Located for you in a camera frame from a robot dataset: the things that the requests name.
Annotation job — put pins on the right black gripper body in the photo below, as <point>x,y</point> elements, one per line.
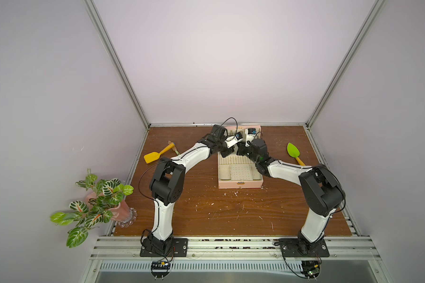
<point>243,150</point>

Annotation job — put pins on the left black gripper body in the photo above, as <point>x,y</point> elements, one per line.
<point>221,147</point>

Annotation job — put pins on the pink jewelry box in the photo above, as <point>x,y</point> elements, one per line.
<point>238,172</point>

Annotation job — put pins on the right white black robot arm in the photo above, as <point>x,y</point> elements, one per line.
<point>322,190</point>

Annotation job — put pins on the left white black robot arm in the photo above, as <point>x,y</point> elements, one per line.
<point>167,183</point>

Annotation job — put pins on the green toy trowel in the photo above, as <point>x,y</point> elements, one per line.
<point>294,152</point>

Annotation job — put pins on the green toy rake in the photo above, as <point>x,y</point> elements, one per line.
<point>174,148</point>

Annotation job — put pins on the yellow toy shovel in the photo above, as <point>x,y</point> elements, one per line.
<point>154,156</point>

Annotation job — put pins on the potted variegated plant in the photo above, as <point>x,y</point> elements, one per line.
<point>106,203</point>

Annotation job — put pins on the right small circuit board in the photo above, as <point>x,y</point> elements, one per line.
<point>311,269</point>

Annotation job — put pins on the small circuit board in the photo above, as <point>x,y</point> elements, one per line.
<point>311,269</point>
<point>160,269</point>

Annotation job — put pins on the left small circuit board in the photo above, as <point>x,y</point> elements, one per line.
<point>160,269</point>

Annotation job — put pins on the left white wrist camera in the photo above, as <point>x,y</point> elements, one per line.
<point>231,141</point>

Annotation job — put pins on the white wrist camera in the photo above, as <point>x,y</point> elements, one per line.
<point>231,141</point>
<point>249,135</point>

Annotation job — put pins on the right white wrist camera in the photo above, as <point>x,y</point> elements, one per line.
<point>249,135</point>

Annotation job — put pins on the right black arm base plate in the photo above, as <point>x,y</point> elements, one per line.
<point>299,248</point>

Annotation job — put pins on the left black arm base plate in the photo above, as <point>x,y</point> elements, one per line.
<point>171,247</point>

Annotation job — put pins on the aluminium rail frame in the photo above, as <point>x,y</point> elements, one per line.
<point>221,254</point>

